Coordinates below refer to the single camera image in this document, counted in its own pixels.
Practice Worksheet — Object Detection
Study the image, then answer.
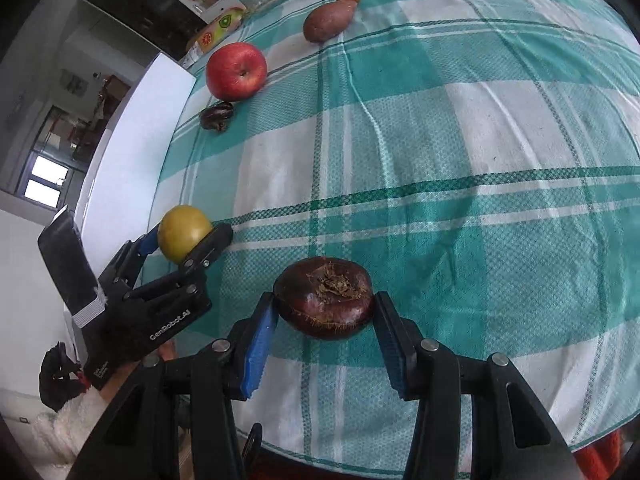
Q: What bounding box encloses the white cardboard box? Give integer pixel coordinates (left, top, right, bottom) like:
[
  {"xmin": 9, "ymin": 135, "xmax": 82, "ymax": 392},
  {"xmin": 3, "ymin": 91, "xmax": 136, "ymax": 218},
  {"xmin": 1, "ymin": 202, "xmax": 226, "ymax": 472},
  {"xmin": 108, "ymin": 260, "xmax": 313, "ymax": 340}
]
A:
[{"xmin": 75, "ymin": 53, "xmax": 197, "ymax": 266}]

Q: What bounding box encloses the person's left forearm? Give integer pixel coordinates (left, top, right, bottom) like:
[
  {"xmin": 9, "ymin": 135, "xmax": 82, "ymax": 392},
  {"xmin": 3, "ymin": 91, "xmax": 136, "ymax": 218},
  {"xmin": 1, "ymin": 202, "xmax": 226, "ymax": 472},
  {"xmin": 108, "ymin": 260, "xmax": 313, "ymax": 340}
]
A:
[{"xmin": 32, "ymin": 345, "xmax": 176, "ymax": 478}]

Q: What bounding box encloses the colourful printed tissue box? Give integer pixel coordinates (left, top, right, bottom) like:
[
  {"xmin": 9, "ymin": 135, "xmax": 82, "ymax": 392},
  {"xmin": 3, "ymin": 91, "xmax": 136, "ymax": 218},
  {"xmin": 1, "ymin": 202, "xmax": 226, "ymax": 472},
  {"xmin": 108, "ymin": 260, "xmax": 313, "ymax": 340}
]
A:
[{"xmin": 186, "ymin": 6, "xmax": 246, "ymax": 53}]

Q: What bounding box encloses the red apple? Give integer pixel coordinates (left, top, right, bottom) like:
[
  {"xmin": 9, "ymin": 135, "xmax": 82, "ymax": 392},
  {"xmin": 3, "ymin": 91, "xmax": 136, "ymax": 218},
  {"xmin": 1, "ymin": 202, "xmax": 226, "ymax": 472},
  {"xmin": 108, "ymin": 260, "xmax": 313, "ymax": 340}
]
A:
[{"xmin": 205, "ymin": 43, "xmax": 268, "ymax": 102}]

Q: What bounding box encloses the reddish sweet potato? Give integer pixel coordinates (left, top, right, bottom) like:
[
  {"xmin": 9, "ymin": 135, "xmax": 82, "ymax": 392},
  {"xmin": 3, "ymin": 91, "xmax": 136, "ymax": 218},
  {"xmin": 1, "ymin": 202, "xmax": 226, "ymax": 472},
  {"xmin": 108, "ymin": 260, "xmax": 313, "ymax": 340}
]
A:
[{"xmin": 303, "ymin": 0, "xmax": 358, "ymax": 44}]

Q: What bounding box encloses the black lumpy object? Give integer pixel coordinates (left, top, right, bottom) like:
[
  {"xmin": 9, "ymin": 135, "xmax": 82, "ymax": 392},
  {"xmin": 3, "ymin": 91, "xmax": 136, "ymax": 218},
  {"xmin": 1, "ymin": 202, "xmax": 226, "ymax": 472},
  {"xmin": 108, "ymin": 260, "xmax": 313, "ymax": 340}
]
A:
[{"xmin": 39, "ymin": 342, "xmax": 85, "ymax": 411}]

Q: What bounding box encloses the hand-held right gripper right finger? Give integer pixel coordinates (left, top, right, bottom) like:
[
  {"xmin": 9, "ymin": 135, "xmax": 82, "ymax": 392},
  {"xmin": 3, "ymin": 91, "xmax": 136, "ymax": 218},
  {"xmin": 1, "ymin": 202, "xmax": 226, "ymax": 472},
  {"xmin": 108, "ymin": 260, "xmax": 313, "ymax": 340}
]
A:
[{"xmin": 372, "ymin": 290, "xmax": 581, "ymax": 480}]

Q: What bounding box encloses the person's red fluffy clothing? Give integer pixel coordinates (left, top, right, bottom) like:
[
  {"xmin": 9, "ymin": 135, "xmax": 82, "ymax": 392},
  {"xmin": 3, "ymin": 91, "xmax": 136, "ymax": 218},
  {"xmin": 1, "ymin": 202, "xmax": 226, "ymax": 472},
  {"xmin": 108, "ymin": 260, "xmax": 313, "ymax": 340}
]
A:
[{"xmin": 575, "ymin": 430, "xmax": 626, "ymax": 480}]

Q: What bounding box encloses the yellow-green apple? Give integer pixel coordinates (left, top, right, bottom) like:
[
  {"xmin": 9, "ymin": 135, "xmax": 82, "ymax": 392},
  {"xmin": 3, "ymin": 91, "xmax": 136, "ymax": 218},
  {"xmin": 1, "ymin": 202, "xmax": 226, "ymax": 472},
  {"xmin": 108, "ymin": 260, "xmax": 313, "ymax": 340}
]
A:
[{"xmin": 157, "ymin": 205, "xmax": 215, "ymax": 264}]

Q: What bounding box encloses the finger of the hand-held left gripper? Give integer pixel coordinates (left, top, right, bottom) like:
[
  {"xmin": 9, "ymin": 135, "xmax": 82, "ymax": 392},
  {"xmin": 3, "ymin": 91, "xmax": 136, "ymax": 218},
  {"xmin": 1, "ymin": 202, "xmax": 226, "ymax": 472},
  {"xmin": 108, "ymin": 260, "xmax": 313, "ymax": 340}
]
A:
[
  {"xmin": 99, "ymin": 232, "xmax": 162, "ymax": 289},
  {"xmin": 126, "ymin": 226, "xmax": 234, "ymax": 302}
]

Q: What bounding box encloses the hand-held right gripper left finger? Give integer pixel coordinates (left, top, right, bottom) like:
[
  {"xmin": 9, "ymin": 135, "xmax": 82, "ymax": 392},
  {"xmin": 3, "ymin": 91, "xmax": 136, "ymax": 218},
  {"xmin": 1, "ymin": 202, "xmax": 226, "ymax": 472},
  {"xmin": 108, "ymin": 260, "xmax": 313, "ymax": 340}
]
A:
[{"xmin": 67, "ymin": 290, "xmax": 281, "ymax": 480}]

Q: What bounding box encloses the white television cabinet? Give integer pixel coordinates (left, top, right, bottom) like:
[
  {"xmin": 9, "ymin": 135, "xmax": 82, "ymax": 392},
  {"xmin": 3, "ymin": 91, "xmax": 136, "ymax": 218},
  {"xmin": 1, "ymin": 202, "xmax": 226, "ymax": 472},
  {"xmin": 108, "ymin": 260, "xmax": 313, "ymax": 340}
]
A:
[{"xmin": 192, "ymin": 0, "xmax": 241, "ymax": 23}]

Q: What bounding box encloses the black cable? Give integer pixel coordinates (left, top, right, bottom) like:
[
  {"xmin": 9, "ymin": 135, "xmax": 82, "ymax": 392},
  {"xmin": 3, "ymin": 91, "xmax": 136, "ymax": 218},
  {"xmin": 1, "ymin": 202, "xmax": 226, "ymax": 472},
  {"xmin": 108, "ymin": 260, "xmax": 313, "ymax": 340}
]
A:
[{"xmin": 240, "ymin": 422, "xmax": 263, "ymax": 471}]

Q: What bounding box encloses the dark tall cabinet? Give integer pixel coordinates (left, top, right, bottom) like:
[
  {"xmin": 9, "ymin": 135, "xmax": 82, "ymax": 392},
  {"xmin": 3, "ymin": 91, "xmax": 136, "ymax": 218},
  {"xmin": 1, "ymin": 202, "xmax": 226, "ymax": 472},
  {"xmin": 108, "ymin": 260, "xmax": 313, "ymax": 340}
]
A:
[{"xmin": 80, "ymin": 0, "xmax": 208, "ymax": 58}]

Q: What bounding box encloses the dark brown water chestnut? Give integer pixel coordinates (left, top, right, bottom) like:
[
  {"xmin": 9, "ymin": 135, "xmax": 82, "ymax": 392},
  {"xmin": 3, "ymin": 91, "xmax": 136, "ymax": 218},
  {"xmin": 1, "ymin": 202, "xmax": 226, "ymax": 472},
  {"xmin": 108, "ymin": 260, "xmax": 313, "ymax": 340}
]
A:
[
  {"xmin": 199, "ymin": 101, "xmax": 236, "ymax": 133},
  {"xmin": 273, "ymin": 256, "xmax": 374, "ymax": 341}
]

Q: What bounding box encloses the back room window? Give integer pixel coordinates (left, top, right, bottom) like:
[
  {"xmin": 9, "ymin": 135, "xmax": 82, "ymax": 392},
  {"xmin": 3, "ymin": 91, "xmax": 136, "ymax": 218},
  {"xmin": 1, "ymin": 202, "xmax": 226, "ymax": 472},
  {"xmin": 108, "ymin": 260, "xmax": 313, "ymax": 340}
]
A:
[{"xmin": 17, "ymin": 152, "xmax": 71, "ymax": 208}]

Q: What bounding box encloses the wall picture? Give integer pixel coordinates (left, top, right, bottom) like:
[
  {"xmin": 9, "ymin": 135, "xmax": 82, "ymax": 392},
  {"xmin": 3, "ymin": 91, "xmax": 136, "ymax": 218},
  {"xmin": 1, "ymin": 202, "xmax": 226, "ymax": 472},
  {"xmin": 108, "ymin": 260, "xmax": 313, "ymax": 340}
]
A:
[{"xmin": 60, "ymin": 70, "xmax": 88, "ymax": 96}]

